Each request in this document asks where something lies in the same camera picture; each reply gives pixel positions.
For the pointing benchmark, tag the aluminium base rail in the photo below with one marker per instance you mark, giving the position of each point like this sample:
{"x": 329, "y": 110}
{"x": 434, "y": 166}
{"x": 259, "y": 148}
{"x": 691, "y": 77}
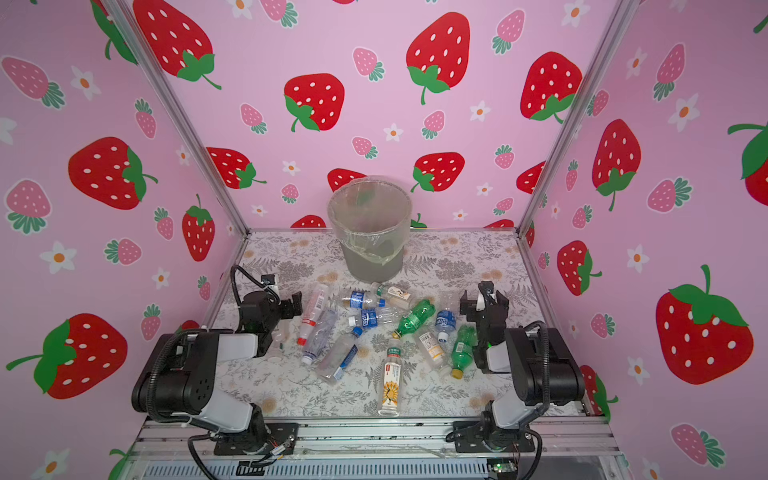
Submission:
{"x": 415, "y": 448}

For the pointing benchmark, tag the grey mesh waste bin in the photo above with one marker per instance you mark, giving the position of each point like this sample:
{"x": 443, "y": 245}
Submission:
{"x": 372, "y": 240}

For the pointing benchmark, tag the clear bottle red cap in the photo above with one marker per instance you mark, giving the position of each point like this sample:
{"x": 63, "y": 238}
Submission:
{"x": 316, "y": 305}

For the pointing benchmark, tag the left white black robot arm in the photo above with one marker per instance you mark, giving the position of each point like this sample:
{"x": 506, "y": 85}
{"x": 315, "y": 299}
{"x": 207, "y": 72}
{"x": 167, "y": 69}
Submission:
{"x": 178, "y": 382}

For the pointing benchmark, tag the small bottle blue label upper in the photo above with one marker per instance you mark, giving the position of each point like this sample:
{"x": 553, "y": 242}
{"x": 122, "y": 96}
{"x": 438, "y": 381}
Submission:
{"x": 361, "y": 300}

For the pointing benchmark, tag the clear plastic bin liner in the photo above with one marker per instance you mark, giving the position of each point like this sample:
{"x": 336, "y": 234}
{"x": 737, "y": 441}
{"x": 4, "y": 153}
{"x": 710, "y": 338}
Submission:
{"x": 369, "y": 204}

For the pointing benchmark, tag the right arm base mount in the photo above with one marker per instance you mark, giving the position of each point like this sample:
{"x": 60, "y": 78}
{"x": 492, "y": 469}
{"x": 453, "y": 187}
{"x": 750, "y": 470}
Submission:
{"x": 475, "y": 437}

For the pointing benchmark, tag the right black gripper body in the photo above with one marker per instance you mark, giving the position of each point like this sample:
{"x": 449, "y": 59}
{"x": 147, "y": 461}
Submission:
{"x": 487, "y": 303}

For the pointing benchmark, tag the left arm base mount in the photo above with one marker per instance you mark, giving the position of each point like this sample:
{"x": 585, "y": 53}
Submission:
{"x": 279, "y": 438}

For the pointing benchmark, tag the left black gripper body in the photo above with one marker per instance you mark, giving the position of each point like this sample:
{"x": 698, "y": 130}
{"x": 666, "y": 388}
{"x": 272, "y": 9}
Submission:
{"x": 288, "y": 306}

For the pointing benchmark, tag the green bottle yellow cap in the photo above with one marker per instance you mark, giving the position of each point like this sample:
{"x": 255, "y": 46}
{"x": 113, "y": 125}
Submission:
{"x": 462, "y": 355}
{"x": 415, "y": 319}

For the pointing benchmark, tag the blue label bottle white cap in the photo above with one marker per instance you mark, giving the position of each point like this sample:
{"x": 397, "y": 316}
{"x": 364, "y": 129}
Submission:
{"x": 445, "y": 321}

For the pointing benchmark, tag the clear bottle orange label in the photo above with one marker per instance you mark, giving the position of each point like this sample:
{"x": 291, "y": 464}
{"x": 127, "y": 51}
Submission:
{"x": 431, "y": 349}

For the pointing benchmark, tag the small clear bottle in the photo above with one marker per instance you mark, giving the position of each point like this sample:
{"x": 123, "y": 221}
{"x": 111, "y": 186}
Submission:
{"x": 280, "y": 339}

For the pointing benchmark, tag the clear bottle blue label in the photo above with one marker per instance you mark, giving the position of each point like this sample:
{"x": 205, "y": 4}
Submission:
{"x": 332, "y": 367}

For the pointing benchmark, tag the tall bottle yellow flower label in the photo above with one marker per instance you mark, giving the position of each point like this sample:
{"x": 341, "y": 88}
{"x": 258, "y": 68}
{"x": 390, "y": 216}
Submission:
{"x": 391, "y": 380}

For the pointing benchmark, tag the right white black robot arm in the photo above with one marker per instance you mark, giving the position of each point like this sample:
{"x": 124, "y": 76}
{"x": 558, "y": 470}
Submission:
{"x": 543, "y": 371}

